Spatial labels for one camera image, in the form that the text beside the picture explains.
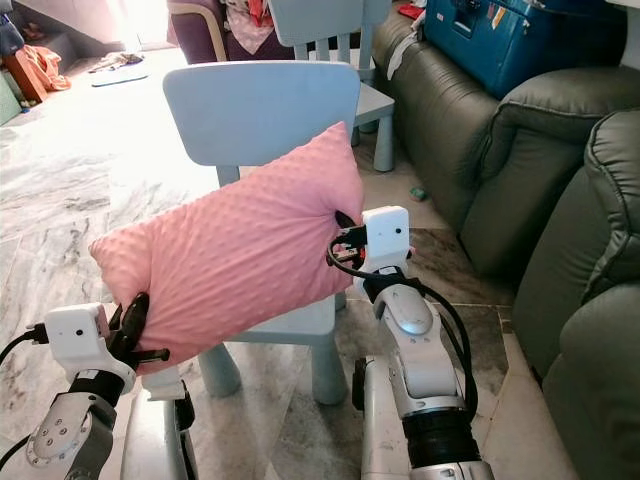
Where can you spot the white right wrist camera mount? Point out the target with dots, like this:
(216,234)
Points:
(388,235)

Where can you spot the small green floor object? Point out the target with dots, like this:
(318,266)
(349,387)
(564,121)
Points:
(417,192)

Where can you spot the green cabinet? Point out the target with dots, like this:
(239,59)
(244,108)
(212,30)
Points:
(5,100)

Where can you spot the brown crumpled cloth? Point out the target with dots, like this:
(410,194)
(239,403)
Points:
(122,62)

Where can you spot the colourful clothes pile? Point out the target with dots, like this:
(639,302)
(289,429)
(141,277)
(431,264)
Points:
(245,25)

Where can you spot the white cloth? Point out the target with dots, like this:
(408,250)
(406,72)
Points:
(403,55)

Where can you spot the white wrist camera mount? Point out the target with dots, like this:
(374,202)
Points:
(388,235)
(75,340)

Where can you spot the light blue child chair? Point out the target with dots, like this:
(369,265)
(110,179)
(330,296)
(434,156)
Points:
(310,20)
(260,110)

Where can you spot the small red item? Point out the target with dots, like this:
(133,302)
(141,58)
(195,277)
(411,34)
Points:
(410,10)

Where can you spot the dark green leather sofa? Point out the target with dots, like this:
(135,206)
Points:
(510,170)
(590,300)

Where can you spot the silver left robot leg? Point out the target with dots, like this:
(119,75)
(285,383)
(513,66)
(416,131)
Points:
(155,440)

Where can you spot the pink dotted pillow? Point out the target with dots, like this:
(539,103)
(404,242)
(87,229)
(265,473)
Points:
(240,250)

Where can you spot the blue suitcase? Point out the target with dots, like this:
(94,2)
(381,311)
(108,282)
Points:
(510,40)

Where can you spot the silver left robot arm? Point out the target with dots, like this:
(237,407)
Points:
(65,440)

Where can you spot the purple armchair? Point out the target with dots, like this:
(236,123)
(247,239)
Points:
(190,40)

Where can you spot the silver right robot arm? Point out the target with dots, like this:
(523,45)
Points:
(410,340)

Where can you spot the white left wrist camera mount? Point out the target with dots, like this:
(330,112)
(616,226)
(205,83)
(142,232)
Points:
(75,340)

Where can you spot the orange cloth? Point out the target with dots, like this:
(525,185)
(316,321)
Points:
(50,68)

